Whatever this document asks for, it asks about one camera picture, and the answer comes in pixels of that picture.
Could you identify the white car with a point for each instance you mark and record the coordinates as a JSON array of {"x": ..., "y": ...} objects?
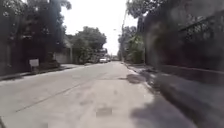
[{"x": 103, "y": 60}]

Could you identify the green bushes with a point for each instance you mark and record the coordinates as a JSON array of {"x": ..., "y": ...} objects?
[{"x": 135, "y": 46}]

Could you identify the pole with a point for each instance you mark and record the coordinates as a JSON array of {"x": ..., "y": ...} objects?
[{"x": 122, "y": 36}]

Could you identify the group of green trees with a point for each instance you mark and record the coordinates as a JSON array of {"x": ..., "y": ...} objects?
[{"x": 88, "y": 41}]

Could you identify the grey concrete road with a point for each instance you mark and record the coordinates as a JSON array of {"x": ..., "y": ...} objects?
[{"x": 100, "y": 100}]

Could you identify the pale building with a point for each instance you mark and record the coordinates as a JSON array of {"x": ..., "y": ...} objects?
[{"x": 62, "y": 56}]

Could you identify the tree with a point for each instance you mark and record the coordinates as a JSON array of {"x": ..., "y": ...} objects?
[{"x": 140, "y": 6}]

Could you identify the white sign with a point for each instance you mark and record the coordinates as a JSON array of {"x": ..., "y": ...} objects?
[{"x": 34, "y": 62}]

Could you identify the group of dark trees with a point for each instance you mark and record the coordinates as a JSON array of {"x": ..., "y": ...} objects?
[{"x": 40, "y": 26}]

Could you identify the grey pavement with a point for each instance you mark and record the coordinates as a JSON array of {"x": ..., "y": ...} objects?
[
  {"x": 20, "y": 76},
  {"x": 193, "y": 96}
]

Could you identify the grey wall with fence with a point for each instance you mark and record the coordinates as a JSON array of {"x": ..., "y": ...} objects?
[{"x": 186, "y": 50}]

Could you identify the dark wall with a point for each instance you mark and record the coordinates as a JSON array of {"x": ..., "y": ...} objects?
[{"x": 6, "y": 56}]

